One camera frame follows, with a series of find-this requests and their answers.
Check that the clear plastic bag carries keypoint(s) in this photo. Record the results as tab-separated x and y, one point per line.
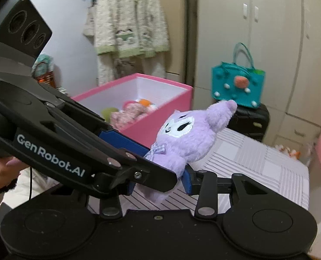
290	151

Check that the pink cardboard box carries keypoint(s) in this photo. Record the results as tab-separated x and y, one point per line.
174	105

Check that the beige canvas tote bag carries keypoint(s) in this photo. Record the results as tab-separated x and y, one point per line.
90	24

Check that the person's left hand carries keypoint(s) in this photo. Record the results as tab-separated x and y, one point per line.
0	170

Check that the black suitcase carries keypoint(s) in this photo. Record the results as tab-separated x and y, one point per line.
250	122

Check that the striped tablecloth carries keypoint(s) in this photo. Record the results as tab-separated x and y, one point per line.
258	162

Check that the teal felt handbag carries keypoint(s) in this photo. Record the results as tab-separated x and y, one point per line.
231	81

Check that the cream fleece jacket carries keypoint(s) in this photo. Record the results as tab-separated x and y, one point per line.
133	19

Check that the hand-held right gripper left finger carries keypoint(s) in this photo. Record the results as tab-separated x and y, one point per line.
131	189

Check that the green plush toy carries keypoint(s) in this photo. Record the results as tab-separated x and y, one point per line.
109	113

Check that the pink floral scrunchie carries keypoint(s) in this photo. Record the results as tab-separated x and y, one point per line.
128	116

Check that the beige wardrobe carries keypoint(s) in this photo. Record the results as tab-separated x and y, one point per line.
279	46

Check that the small brown basket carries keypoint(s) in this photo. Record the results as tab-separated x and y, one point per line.
44	75

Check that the beige tall cabinet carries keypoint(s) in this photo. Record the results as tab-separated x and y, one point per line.
176	32

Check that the orange ball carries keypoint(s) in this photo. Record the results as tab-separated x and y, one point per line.
144	103

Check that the purple plush toy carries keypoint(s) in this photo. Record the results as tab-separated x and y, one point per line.
193	140

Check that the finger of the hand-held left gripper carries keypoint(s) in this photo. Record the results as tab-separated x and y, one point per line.
155	177
122	140

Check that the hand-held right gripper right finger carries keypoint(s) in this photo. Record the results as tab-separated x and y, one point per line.
187	182

